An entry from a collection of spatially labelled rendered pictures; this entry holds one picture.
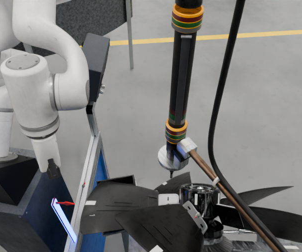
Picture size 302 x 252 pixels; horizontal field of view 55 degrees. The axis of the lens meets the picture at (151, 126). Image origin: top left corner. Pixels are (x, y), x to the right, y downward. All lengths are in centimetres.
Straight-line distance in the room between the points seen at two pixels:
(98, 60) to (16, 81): 77
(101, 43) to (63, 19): 114
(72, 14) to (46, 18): 186
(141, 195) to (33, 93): 49
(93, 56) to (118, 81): 179
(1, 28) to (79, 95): 55
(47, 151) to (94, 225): 31
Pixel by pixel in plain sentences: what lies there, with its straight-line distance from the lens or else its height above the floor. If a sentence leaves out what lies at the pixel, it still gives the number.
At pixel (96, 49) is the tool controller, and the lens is 138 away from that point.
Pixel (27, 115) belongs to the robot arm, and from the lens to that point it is 63.
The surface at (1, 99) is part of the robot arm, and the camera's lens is 120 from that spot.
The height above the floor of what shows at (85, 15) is 80.
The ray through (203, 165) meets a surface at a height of 154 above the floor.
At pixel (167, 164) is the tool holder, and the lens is 66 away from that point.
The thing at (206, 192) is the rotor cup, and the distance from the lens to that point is 85.
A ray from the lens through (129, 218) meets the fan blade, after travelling 65.
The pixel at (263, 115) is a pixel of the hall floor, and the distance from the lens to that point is 293.
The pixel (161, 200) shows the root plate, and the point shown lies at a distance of 92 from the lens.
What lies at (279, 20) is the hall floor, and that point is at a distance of 444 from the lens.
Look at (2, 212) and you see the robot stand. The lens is 133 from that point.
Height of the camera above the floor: 201
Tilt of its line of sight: 49 degrees down
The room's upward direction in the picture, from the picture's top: straight up
